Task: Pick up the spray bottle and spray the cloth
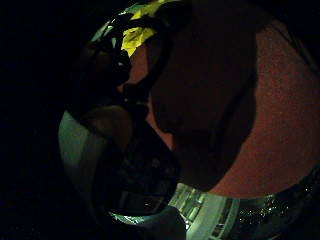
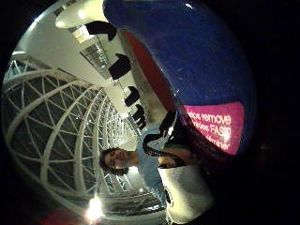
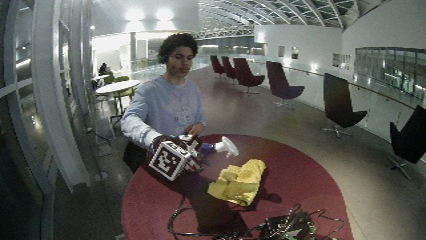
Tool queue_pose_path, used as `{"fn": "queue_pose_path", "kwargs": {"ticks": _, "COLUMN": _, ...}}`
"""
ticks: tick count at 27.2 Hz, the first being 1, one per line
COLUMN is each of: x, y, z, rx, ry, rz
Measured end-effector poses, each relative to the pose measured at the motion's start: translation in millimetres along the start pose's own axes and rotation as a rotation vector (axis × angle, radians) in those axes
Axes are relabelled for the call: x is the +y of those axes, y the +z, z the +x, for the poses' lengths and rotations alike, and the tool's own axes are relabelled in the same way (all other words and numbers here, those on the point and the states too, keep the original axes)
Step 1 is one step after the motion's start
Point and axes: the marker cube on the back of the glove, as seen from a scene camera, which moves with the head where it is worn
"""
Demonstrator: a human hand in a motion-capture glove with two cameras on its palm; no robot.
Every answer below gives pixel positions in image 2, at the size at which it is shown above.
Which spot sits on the blue bottle with pink label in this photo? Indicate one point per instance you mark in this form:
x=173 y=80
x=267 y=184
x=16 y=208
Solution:
x=200 y=62

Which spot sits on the white round ceiling lamp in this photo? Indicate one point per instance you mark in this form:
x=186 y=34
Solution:
x=78 y=14

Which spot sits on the ceiling vent grille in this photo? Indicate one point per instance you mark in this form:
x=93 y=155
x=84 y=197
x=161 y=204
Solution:
x=95 y=56

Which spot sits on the the person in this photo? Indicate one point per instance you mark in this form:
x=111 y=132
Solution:
x=146 y=162

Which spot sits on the bright spot lamp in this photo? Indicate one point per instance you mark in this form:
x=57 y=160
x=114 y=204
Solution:
x=94 y=208

